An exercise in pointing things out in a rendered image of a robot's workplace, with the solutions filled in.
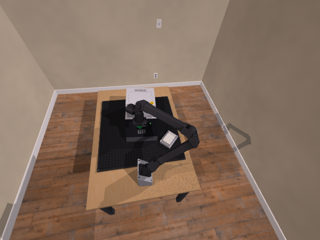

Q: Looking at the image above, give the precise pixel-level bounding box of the white well plate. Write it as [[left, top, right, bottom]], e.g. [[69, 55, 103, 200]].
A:
[[162, 132, 176, 145]]

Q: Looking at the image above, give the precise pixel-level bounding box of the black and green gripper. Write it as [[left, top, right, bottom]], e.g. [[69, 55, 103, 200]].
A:
[[132, 117, 147, 129]]

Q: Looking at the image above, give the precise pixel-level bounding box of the grey benchtop lab instrument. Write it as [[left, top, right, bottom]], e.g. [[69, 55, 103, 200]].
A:
[[125, 88, 158, 142]]

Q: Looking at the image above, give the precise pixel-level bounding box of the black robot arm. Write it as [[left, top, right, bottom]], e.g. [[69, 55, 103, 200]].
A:
[[125, 99, 200, 177]]

